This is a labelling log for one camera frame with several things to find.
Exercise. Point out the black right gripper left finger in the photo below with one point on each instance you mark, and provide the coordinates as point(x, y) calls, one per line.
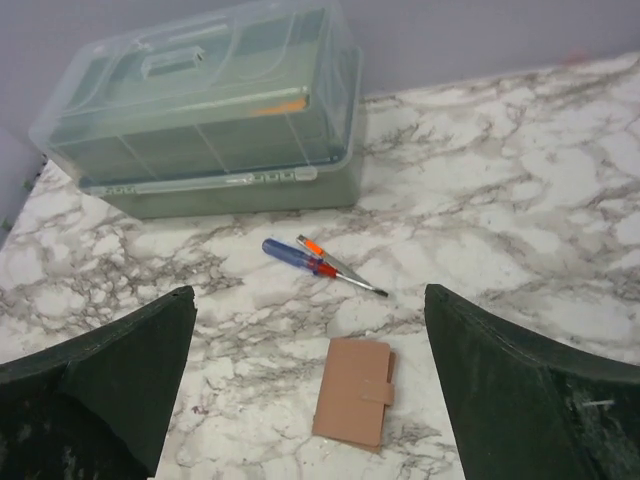
point(98, 406)

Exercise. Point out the orange grey small screwdriver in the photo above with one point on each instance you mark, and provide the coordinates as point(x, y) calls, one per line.
point(321, 253)

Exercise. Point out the clear green plastic storage box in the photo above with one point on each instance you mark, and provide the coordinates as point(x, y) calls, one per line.
point(251, 108)

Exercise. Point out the tan leather card holder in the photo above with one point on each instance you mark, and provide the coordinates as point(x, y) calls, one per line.
point(356, 390)

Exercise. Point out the blue red handled screwdriver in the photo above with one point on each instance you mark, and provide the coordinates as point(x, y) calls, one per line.
point(314, 265)

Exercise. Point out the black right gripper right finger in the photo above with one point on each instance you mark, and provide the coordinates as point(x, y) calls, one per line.
point(523, 406)

